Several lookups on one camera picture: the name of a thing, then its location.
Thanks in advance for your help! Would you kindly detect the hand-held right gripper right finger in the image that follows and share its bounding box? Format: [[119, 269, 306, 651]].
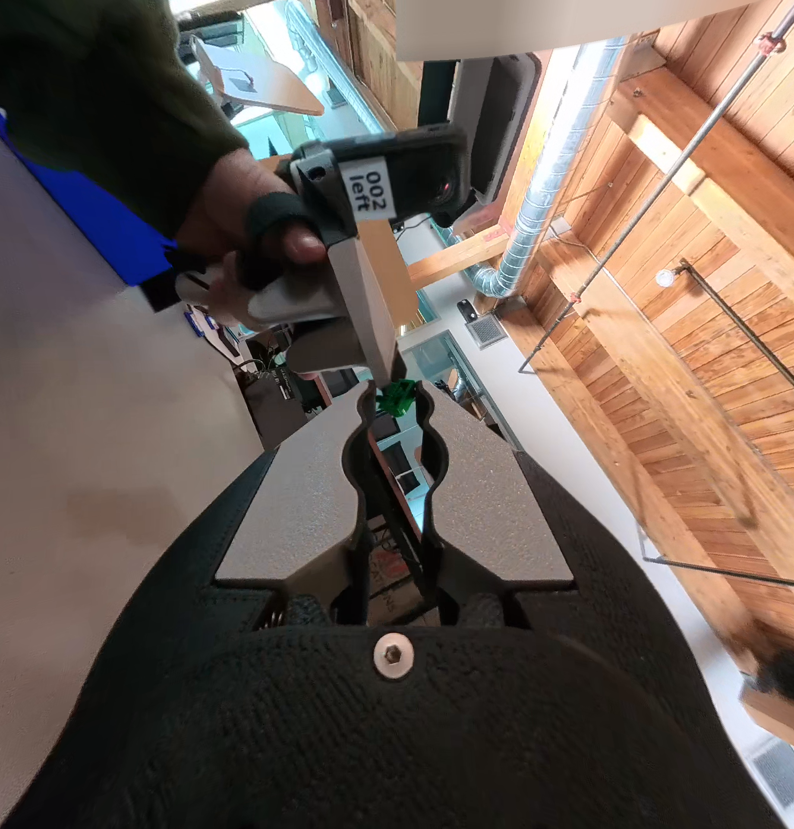
[[412, 381, 574, 626]]

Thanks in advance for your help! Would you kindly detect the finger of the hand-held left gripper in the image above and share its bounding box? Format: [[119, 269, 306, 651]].
[[328, 236, 403, 386], [287, 317, 373, 378]]

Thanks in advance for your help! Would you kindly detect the person's left hand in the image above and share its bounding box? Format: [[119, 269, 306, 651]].
[[176, 148, 328, 328]]

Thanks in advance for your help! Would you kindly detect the small green lego piece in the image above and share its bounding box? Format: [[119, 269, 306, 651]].
[[375, 378, 418, 417]]

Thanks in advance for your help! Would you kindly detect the wooden table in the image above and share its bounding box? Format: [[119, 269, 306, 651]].
[[193, 35, 327, 119]]

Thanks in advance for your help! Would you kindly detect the black monitor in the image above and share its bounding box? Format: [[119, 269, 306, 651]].
[[447, 53, 544, 203]]

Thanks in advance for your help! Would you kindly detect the threaded metal ceiling rod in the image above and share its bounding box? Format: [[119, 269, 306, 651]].
[[517, 0, 794, 375]]

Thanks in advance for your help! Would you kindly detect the black equipment box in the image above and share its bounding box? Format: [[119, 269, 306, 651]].
[[240, 363, 309, 449]]

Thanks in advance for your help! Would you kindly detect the silver spiral ventilation duct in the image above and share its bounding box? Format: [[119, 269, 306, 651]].
[[471, 35, 631, 300]]

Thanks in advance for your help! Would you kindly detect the thin metal wire rod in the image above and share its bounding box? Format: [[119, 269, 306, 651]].
[[636, 523, 794, 592]]

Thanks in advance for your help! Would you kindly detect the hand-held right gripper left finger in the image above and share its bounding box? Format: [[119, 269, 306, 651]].
[[214, 381, 380, 626]]

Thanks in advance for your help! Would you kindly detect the blue panel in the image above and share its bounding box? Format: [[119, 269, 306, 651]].
[[0, 100, 179, 287]]

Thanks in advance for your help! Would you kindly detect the grey wall vent grille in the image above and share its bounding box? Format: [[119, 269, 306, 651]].
[[465, 313, 510, 351]]

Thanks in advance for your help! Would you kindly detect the person's left forearm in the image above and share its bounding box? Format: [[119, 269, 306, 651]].
[[0, 0, 250, 242]]

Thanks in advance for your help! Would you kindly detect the white vent grille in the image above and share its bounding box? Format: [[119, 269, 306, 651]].
[[748, 737, 794, 812]]

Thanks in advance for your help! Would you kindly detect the black ceiling pipe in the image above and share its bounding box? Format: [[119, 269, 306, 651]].
[[677, 258, 794, 404]]

